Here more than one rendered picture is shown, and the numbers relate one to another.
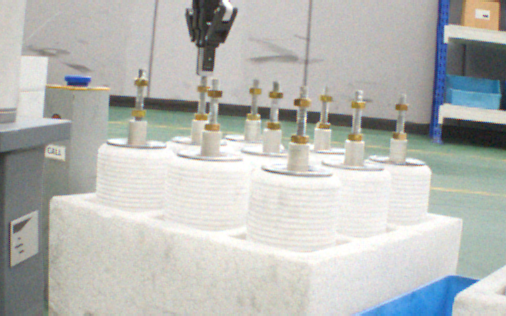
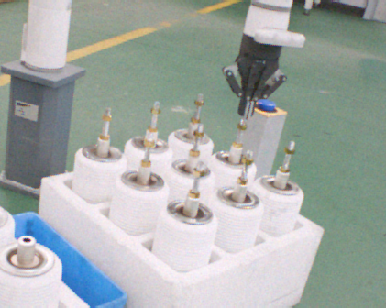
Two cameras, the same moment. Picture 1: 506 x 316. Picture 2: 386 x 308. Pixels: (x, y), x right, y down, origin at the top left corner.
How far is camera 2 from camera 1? 1.53 m
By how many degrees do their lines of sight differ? 95
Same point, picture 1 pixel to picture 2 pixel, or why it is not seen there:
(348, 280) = (60, 209)
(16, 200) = (21, 95)
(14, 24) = (34, 36)
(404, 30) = not seen: outside the picture
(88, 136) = (248, 138)
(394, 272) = (94, 243)
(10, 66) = (33, 50)
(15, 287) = (18, 124)
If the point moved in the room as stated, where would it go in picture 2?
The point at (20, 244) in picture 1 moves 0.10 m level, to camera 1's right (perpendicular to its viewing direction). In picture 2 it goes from (22, 111) to (3, 125)
